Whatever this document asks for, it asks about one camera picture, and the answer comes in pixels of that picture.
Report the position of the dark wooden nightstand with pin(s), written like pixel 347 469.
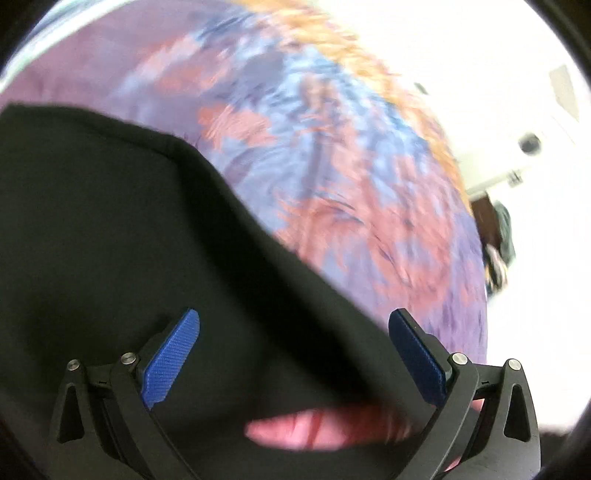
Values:
pixel 487 221

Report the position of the pile of clothes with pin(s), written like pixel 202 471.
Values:
pixel 497 262

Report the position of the round black door hanging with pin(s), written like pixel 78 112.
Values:
pixel 530 144

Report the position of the black pants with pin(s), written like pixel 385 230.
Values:
pixel 110 232

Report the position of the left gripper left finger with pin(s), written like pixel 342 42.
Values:
pixel 102 425

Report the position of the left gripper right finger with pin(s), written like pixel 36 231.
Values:
pixel 484 425

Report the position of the colourful floral bedspread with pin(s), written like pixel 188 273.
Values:
pixel 336 159

